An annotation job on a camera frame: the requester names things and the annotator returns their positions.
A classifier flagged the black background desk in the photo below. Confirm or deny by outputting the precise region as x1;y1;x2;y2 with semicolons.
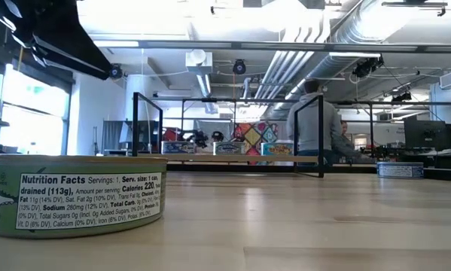
375;146;451;169

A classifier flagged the black round ceiling device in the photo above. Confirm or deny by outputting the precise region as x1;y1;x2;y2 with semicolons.
108;63;123;80
231;59;248;75

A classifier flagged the large silver ventilation duct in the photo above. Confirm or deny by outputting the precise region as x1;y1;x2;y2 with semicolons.
270;0;418;120

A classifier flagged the white hanging cloth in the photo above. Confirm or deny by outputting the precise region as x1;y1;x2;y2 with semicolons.
277;120;291;143

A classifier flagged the colourful diamond pattern cloth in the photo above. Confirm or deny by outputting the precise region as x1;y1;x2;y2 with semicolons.
232;120;279;166

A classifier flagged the white ceiling pipe run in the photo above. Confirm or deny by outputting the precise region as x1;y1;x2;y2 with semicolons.
253;26;335;101

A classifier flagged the black background station frame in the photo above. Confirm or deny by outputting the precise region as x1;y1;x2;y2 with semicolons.
180;96;451;159

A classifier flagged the red background object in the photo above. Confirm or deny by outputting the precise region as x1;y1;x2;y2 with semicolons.
163;127;184;142

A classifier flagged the white ceiling box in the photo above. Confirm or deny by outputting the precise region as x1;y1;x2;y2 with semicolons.
185;49;214;75

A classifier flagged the black computer monitor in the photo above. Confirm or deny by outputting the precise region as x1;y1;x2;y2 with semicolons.
404;119;451;151

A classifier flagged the bright window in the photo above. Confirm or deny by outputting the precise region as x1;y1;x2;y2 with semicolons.
0;63;72;156

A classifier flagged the grey curtain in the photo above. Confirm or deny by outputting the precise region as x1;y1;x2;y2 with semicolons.
102;120;126;154

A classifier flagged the green tuna can gold lid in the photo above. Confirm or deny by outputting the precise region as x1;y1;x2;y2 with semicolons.
0;154;169;240

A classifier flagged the black ceiling track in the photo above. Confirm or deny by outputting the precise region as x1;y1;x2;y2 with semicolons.
381;1;449;17

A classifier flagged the black ceiling device cluster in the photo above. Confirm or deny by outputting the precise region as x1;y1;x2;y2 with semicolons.
352;56;385;79

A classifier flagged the white strip light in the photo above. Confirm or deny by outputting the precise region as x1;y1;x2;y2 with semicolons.
328;51;382;59

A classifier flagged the grey overhead frame bar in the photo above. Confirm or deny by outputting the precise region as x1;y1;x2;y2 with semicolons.
93;38;451;53

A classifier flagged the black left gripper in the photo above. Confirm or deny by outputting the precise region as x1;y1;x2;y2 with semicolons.
6;0;112;81

